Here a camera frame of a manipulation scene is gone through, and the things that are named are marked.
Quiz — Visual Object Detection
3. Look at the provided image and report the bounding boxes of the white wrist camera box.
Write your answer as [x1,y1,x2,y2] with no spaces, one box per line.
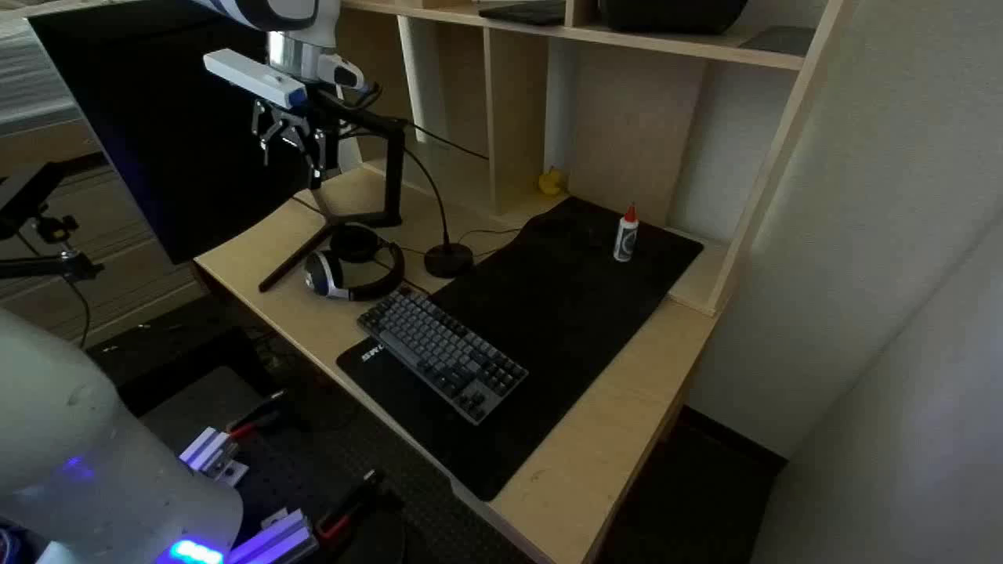
[200,48,313,113]

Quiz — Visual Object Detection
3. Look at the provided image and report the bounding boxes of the black silver headphones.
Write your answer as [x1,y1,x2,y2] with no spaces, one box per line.
[302,220,407,303]

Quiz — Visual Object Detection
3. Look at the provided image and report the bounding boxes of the grey mechanical keyboard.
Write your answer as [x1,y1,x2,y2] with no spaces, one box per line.
[355,286,534,430]

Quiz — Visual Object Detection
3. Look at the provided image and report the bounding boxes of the purple lit white box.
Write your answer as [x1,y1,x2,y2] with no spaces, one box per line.
[176,424,253,493]
[224,503,319,564]

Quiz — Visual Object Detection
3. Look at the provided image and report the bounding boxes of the black desk mat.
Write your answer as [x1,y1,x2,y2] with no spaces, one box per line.
[331,193,706,503]

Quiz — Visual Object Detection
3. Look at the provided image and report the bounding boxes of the black camera tripod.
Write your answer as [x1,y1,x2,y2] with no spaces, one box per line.
[0,149,112,350]

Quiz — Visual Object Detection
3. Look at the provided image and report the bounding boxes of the black gooseneck stand round base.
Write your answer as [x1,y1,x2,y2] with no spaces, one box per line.
[398,118,493,283]

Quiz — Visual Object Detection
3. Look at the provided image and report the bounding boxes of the wooden shelf hutch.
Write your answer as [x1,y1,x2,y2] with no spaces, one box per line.
[328,0,854,319]

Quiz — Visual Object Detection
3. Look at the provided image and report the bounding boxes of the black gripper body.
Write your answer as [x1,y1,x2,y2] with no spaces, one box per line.
[248,85,355,149]

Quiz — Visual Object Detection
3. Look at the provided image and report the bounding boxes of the red handled tool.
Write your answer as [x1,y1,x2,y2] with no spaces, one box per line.
[313,467,386,547]
[218,385,292,445]

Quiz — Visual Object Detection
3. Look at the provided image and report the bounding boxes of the black computer monitor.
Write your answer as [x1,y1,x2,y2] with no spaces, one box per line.
[27,0,355,267]

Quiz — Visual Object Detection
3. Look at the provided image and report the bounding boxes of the white glue bottle red cap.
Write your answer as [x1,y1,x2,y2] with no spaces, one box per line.
[611,203,644,267]

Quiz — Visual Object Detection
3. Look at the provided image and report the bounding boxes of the yellow rubber duck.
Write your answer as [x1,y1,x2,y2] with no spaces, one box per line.
[537,165,570,200]

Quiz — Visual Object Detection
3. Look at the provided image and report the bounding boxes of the black bag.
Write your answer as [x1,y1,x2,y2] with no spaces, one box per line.
[595,0,752,33]

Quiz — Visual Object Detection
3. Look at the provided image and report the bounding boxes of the black flat tablet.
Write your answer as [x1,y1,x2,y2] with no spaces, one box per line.
[475,0,567,29]

